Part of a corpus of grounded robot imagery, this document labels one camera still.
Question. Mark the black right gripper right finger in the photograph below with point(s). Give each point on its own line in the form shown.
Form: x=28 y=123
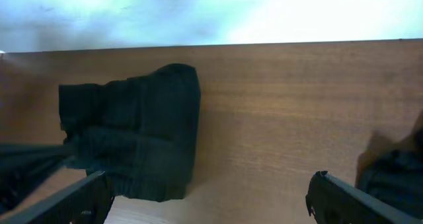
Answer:
x=329 y=200

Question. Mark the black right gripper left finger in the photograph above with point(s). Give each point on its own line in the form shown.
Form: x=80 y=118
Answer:
x=87 y=201

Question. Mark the black pants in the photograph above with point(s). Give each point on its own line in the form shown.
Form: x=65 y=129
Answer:
x=140 y=131

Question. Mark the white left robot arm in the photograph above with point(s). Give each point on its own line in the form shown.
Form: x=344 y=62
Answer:
x=26 y=166

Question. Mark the black garment pile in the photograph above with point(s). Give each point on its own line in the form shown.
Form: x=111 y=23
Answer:
x=396 y=179

